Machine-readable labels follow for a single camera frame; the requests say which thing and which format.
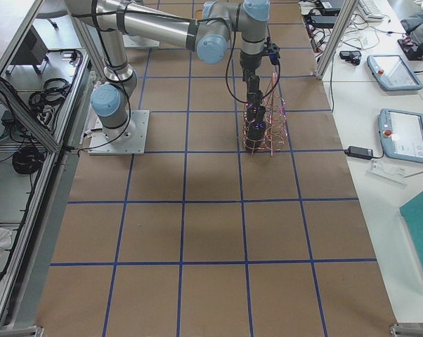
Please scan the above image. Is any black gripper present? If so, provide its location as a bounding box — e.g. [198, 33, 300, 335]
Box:
[240, 52, 262, 92]

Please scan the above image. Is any dark wine bottle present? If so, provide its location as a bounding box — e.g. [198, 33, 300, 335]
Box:
[245, 91, 266, 153]

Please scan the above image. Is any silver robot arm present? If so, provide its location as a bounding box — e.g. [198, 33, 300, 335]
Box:
[65, 1, 273, 149]

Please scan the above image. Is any far teach pendant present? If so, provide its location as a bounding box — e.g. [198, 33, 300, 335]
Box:
[367, 55, 423, 91]

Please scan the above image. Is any teach pendant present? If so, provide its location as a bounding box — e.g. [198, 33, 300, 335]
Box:
[367, 55, 423, 91]
[378, 108, 423, 164]

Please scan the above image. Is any black power adapter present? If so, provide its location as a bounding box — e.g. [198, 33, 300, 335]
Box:
[344, 146, 374, 160]

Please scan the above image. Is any near teach pendant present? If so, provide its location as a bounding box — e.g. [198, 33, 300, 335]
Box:
[378, 108, 423, 164]

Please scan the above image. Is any clear acrylic piece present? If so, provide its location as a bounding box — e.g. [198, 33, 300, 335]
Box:
[367, 160, 408, 187]

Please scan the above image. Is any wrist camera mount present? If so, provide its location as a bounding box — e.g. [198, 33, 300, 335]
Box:
[262, 37, 280, 66]

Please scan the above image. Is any copper wire bottle basket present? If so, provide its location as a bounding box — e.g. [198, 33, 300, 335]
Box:
[242, 71, 287, 155]

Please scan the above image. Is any aluminium frame post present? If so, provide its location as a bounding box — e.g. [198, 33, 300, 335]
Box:
[315, 0, 358, 80]

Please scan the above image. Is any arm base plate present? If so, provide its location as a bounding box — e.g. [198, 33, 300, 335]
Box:
[88, 110, 150, 155]

